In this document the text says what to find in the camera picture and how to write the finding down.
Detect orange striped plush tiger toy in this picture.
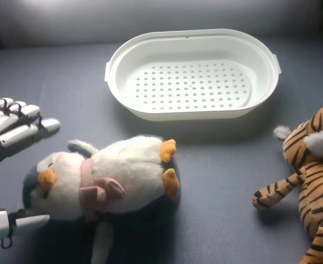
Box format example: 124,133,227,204
252,106,323,264

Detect grey table cloth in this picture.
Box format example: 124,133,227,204
0,35,323,264

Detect white perforated oval basket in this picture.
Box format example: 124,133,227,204
104,28,282,122

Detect plush penguin with pink scarf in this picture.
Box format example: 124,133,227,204
22,134,183,264

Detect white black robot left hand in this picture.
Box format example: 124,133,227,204
0,93,62,250

